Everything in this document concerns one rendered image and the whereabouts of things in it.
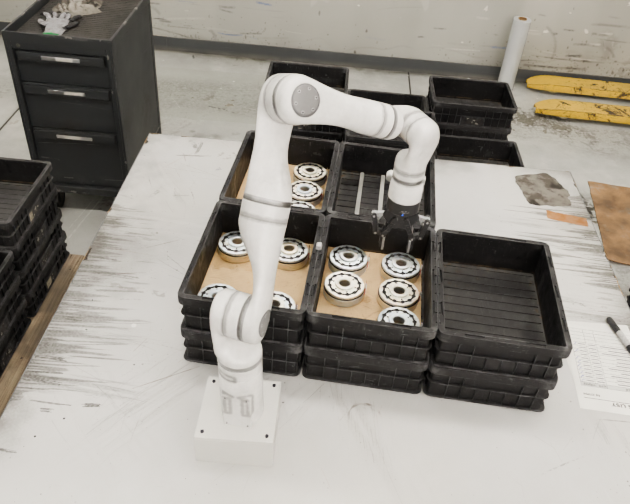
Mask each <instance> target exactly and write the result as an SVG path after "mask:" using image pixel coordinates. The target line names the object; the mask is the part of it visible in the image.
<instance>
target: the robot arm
mask: <svg viewBox="0 0 630 504"><path fill-rule="evenodd" d="M303 124H322V125H333V126H339V127H342V128H346V129H348V130H351V131H353V132H356V133H359V134H362V135H366V136H371V137H375V138H380V139H386V140H389V139H393V138H395V137H397V136H399V137H401V138H402V139H403V140H404V141H405V142H406V143H407V144H408V145H409V149H403V150H401V151H399V152H398V153H397V155H396V158H395V162H394V168H393V170H389V171H387V174H386V180H387V181H389V182H390V186H389V192H388V198H387V204H386V207H385V208H384V210H378V211H377V209H376V208H373V209H372V216H371V217H372V228H373V234H375V235H376V234H377V235H379V236H380V238H379V247H381V250H384V245H385V239H386V235H387V233H388V232H390V230H391V229H392V228H394V229H397V228H399V229H402V230H406V231H407V234H408V241H407V246H406V253H409V251H412V249H413V244H414V241H415V240H422V239H423V237H424V235H425V233H426V231H427V229H428V227H429V225H430V216H429V215H426V216H421V215H420V214H419V207H420V202H421V197H422V192H423V185H424V184H425V180H426V176H425V171H426V166H427V164H428V162H429V160H430V158H431V156H432V154H433V152H434V151H435V149H436V147H437V145H438V142H439V138H440V131H439V127H438V125H437V124H436V123H435V122H434V121H433V120H432V119H431V118H429V117H428V116H427V115H426V114H425V113H424V112H422V111H421V110H420V109H418V108H415V107H413V106H408V105H394V106H392V105H389V104H385V103H382V102H378V101H373V100H369V99H364V98H360V97H355V96H351V95H347V94H344V93H342V92H339V91H337V90H334V89H332V88H330V87H328V86H326V85H324V84H322V83H320V82H318V81H316V80H314V79H312V78H310V77H307V76H305V75H303V74H294V73H280V74H275V75H273V76H271V77H269V78H268V79H267V80H266V81H265V83H264V84H263V86H262V89H261V92H260V95H259V101H258V110H257V120H256V130H255V140H254V147H253V152H252V156H251V161H250V166H249V171H248V177H247V182H246V187H245V191H244V195H243V199H242V204H241V209H240V214H239V220H238V224H239V230H240V234H241V237H242V240H243V243H244V245H245V248H246V251H247V253H248V256H249V259H250V262H251V266H252V271H253V293H252V294H249V293H245V292H241V291H238V290H234V289H230V288H225V289H222V290H221V291H219V292H218V293H217V295H216V296H215V298H214V300H213V302H212V305H211V309H210V330H211V336H212V342H213V348H214V353H215V355H216V356H217V361H218V374H219V385H220V397H221V408H222V415H223V419H224V423H225V424H230V425H236V426H242V427H249V428H251V427H252V425H253V423H255V422H256V421H257V420H258V419H259V418H260V417H261V416H262V414H263V411H264V396H263V356H262V344H261V342H260V341H261V340H262V339H263V337H264V335H265V333H266V331H267V327H268V324H269V321H270V314H271V307H272V300H273V293H274V286H275V278H276V272H277V266H278V261H279V256H280V252H281V247H282V243H283V239H284V235H285V231H286V227H287V223H288V218H289V213H290V207H291V203H292V185H291V178H290V172H289V165H288V147H289V141H290V137H291V132H292V128H293V125H303ZM381 216H384V218H385V219H386V221H385V224H384V225H383V227H382V228H380V227H378V220H379V219H380V218H381ZM418 220H419V221H420V225H421V226H420V228H419V230H418V232H414V229H413V224H415V223H416V222H417V221H418Z"/></svg>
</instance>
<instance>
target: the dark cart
mask: <svg viewBox="0 0 630 504"><path fill-rule="evenodd" d="M61 1H62V0H36V1H35V2H34V3H33V4H32V5H30V6H29V7H28V8H27V9H26V10H25V11H23V12H22V13H21V14H20V15H19V16H18V17H17V18H15V19H14V20H13V21H12V22H11V23H10V24H8V25H7V26H6V27H5V28H4V29H3V30H1V34H2V38H3V41H4V46H5V50H6V54H7V59H8V63H9V67H10V72H11V76H12V80H13V85H14V89H15V93H16V98H17V102H18V106H19V111H20V115H21V119H22V123H23V128H24V132H25V136H26V141H27V145H28V149H29V154H30V158H31V160H38V161H48V162H51V164H52V171H51V172H50V175H52V176H53V178H52V185H55V186H56V188H57V195H56V196H55V199H57V200H58V202H57V207H63V205H64V202H65V192H66V193H77V194H87V195H98V196H109V197H116V196H117V194H118V192H119V190H120V188H121V186H122V184H123V182H124V180H125V178H126V177H127V175H128V173H129V171H130V169H131V167H132V165H133V163H134V161H135V159H136V157H137V156H138V154H139V152H140V150H141V148H142V146H143V144H144V142H145V140H146V138H147V136H148V135H149V133H157V134H162V133H161V121H160V110H159V98H158V87H157V75H156V64H155V52H154V41H153V29H152V17H151V6H150V0H100V1H102V2H103V3H102V5H101V7H100V8H98V9H99V10H100V11H101V13H96V14H90V15H85V16H82V17H81V18H78V19H76V20H75V21H78V22H79V24H78V25H76V26H74V27H72V28H70V29H67V30H65V31H64V32H63V33H62V35H52V34H43V32H44V31H45V27H44V26H42V25H41V24H39V23H38V19H39V18H42V19H43V20H44V21H46V16H41V15H40V13H41V12H47V13H49V14H50V16H51V18H53V15H52V14H51V11H53V10H52V9H53V7H54V6H57V4H58V3H59V4H61Z"/></svg>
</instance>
